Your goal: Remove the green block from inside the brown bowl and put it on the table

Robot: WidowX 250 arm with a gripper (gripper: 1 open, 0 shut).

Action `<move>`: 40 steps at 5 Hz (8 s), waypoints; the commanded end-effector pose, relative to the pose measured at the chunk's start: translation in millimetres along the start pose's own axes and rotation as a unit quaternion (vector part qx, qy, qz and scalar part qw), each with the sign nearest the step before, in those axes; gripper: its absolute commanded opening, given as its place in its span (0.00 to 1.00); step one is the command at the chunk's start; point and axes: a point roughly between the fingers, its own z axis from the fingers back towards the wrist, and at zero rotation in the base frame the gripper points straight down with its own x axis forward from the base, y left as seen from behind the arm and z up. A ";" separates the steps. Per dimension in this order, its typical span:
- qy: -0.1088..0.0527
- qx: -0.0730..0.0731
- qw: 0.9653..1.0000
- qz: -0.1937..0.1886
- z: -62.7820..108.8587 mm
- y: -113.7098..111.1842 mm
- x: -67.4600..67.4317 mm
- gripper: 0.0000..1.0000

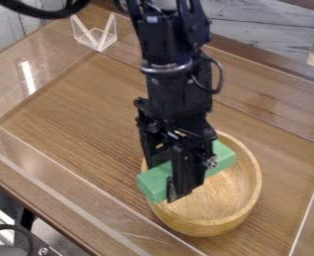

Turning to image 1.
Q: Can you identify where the black table leg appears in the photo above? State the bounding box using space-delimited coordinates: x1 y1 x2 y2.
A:
15 207 36 231

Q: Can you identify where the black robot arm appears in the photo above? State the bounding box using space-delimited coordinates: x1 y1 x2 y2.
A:
127 0 222 202

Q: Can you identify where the clear acrylic corner bracket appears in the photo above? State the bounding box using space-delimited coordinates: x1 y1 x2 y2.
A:
71 13 118 52

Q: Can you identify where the brown wooden bowl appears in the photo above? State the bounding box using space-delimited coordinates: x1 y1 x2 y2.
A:
147 131 262 237

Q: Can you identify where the green rectangular block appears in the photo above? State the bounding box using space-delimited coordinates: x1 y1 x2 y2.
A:
138 140 237 204

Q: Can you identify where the black cable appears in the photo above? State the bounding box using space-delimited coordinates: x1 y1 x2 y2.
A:
0 223 35 256

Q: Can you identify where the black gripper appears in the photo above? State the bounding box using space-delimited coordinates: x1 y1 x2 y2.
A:
135 66 218 202

